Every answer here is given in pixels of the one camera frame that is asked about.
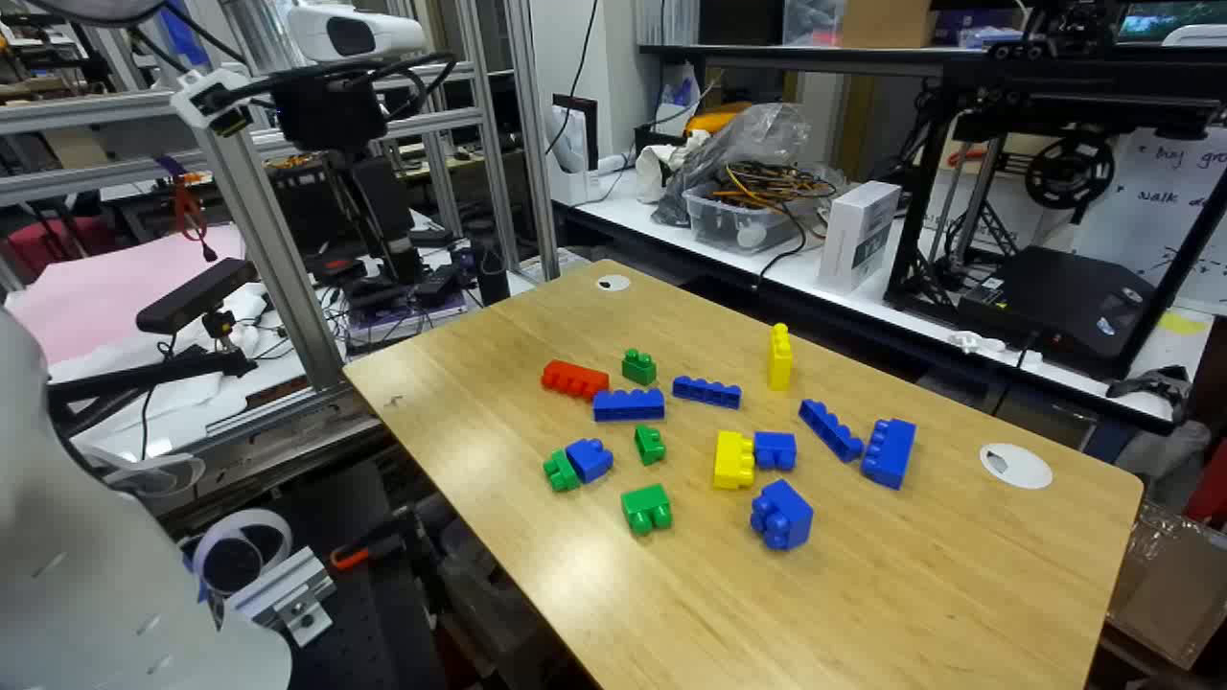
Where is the white handwritten board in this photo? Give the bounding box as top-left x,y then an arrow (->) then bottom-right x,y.
1051,118 -> 1227,320

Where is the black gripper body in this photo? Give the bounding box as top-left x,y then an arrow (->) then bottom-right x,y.
270,54 -> 391,160

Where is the white workbench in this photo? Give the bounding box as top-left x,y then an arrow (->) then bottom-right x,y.
551,188 -> 1185,433

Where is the blue large toy block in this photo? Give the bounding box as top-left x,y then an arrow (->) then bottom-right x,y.
859,413 -> 922,495

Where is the red long toy block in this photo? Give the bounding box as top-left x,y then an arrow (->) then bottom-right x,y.
538,355 -> 615,403

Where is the black upper shelf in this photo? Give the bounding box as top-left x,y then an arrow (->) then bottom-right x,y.
631,36 -> 1227,78

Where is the orange-handled clamp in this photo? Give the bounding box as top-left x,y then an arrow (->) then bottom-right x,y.
322,528 -> 426,579

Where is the blue small toy block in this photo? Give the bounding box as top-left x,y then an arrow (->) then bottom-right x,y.
565,433 -> 617,487
753,428 -> 803,474

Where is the pink foam sheet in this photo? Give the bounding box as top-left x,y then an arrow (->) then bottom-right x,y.
3,224 -> 252,367

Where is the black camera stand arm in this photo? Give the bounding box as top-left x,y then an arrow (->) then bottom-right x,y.
46,335 -> 261,433

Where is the green toy block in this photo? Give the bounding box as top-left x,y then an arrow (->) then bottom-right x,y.
617,345 -> 658,391
541,450 -> 583,497
617,481 -> 677,541
631,423 -> 672,467

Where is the blue square four-stud block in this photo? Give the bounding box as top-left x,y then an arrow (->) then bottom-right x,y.
748,474 -> 816,557

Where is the yellow square toy block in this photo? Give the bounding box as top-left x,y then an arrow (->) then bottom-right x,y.
708,424 -> 759,495

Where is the white cardboard box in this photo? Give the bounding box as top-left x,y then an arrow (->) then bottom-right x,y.
816,175 -> 905,295

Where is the metal mounting bracket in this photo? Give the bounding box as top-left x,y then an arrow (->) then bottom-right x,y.
225,544 -> 340,651

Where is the black stereo camera bar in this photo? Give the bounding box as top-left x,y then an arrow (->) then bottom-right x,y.
129,258 -> 261,337

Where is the black box orange print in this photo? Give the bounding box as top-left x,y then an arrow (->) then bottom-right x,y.
270,159 -> 362,258

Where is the small black framed screen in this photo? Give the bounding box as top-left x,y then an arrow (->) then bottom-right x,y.
546,90 -> 606,182

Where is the clear plastic cable bin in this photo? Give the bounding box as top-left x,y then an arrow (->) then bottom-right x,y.
677,168 -> 837,258

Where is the black 3D printer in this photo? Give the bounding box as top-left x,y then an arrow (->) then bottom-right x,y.
878,51 -> 1227,385

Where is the blue long toy block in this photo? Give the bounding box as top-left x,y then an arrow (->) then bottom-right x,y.
672,372 -> 748,413
592,387 -> 672,424
798,395 -> 869,464

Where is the large brown cardboard box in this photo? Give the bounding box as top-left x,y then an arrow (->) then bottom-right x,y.
1103,502 -> 1227,676

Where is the white hose ring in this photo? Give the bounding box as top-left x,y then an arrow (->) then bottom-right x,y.
184,507 -> 300,605

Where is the black computer monitor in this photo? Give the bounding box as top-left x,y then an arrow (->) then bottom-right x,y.
1109,0 -> 1227,51

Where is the clear plastic bag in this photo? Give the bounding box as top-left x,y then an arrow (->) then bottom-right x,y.
653,101 -> 850,235

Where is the yellow tall toy block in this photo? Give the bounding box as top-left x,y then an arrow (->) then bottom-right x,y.
762,320 -> 798,395

